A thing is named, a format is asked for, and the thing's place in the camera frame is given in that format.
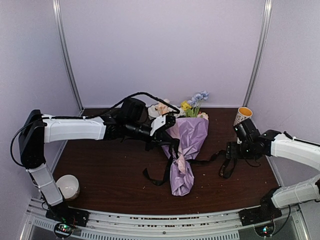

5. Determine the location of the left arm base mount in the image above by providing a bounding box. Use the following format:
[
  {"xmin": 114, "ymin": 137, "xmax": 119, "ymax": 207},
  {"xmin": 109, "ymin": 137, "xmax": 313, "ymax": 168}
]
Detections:
[{"xmin": 45, "ymin": 208, "xmax": 90, "ymax": 227}]

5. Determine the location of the round white bowl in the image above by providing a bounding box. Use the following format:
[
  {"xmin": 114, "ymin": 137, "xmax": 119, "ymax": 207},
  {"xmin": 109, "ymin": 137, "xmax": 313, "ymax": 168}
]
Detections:
[{"xmin": 56, "ymin": 174, "xmax": 80, "ymax": 201}]

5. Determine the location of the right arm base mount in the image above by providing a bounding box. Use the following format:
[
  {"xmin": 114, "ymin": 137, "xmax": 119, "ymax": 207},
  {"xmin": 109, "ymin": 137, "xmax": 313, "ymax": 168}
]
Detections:
[{"xmin": 238, "ymin": 206, "xmax": 282, "ymax": 226}]

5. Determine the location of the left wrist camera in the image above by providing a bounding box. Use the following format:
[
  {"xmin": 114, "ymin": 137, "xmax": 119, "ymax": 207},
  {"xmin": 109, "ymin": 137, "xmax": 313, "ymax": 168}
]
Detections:
[{"xmin": 149, "ymin": 115, "xmax": 176, "ymax": 137}]

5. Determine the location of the black printed ribbon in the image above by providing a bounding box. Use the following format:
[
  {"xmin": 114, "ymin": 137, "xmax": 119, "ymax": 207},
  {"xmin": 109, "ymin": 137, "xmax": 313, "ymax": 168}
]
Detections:
[{"xmin": 142, "ymin": 149, "xmax": 238, "ymax": 191}]

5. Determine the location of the patterned mug orange inside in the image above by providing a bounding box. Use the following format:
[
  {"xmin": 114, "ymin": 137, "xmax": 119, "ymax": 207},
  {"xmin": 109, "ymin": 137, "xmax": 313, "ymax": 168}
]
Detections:
[{"xmin": 233, "ymin": 106, "xmax": 253, "ymax": 126}]

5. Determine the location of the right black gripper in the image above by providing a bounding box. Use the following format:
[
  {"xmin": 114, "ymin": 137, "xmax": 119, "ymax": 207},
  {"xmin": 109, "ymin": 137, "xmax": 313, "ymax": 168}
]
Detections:
[{"xmin": 226, "ymin": 141, "xmax": 255, "ymax": 160}]

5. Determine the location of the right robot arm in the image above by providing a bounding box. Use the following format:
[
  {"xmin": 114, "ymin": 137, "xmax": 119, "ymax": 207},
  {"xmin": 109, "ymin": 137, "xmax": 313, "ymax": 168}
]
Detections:
[{"xmin": 227, "ymin": 118, "xmax": 320, "ymax": 221}]

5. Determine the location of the peach flower stem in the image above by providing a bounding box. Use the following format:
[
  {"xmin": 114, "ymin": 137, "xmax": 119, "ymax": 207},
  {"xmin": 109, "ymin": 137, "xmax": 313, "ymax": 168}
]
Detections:
[{"xmin": 154, "ymin": 102, "xmax": 171, "ymax": 117}]

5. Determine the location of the blue flower stem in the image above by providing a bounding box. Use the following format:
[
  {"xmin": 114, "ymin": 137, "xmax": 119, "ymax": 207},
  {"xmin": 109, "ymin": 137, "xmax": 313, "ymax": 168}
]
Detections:
[{"xmin": 187, "ymin": 90, "xmax": 209, "ymax": 118}]

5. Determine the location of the right aluminium frame post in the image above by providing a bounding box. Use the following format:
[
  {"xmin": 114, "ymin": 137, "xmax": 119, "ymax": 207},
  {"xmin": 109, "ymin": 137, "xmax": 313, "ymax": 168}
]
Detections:
[{"xmin": 242, "ymin": 0, "xmax": 273, "ymax": 107}]

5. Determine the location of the scalloped white bowl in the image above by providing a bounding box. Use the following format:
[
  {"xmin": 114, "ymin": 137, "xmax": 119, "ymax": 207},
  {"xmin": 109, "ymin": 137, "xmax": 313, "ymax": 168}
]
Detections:
[{"xmin": 147, "ymin": 104, "xmax": 160, "ymax": 119}]

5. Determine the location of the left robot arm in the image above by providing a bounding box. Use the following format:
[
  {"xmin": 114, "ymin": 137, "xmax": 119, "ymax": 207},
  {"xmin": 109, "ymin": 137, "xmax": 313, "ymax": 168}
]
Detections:
[{"xmin": 13, "ymin": 94, "xmax": 180, "ymax": 222}]

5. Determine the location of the aluminium frame post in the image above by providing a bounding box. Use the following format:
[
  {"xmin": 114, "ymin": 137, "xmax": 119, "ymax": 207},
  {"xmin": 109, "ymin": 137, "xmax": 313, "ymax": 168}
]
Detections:
[
  {"xmin": 242, "ymin": 0, "xmax": 273, "ymax": 107},
  {"xmin": 52, "ymin": 0, "xmax": 84, "ymax": 111}
]

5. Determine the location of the pink wrapping paper sheet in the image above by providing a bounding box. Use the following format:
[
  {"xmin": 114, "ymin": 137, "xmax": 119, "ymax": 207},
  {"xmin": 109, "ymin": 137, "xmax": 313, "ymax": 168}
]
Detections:
[{"xmin": 167, "ymin": 117, "xmax": 209, "ymax": 197}]

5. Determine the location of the front aluminium rail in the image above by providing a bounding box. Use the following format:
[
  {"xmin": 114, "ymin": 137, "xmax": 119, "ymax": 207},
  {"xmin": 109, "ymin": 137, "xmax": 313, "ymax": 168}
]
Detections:
[{"xmin": 19, "ymin": 197, "xmax": 310, "ymax": 240}]

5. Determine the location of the left aluminium frame post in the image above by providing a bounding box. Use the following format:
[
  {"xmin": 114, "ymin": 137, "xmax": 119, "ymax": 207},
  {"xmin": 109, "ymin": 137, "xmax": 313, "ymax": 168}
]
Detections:
[{"xmin": 52, "ymin": 0, "xmax": 84, "ymax": 111}]

